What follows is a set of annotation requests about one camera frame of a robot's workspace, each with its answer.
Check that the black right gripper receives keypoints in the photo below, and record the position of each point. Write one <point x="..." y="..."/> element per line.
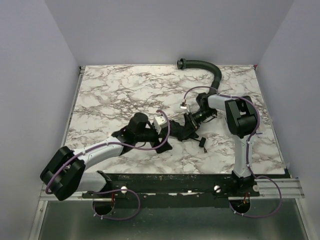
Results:
<point x="191" y="122"/>

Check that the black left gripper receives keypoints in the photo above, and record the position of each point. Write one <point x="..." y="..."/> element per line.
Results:
<point x="160" y="137"/>

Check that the black folding umbrella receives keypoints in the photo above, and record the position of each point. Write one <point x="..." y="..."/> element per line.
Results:
<point x="183" y="133"/>

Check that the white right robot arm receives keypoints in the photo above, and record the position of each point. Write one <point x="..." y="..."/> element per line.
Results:
<point x="242" y="119"/>

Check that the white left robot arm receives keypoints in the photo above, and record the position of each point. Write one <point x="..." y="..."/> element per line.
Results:
<point x="66" y="173"/>

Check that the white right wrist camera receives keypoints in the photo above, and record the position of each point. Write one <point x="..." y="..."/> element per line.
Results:
<point x="184" y="106"/>

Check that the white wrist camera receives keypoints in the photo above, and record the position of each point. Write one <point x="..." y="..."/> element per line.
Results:
<point x="184" y="106"/>
<point x="159" y="123"/>

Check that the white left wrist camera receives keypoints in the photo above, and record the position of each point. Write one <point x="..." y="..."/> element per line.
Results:
<point x="159" y="123"/>

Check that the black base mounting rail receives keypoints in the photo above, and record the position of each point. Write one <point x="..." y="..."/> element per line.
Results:
<point x="173" y="190"/>

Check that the aluminium frame rail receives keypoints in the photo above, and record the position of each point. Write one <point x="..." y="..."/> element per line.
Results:
<point x="289" y="188"/>

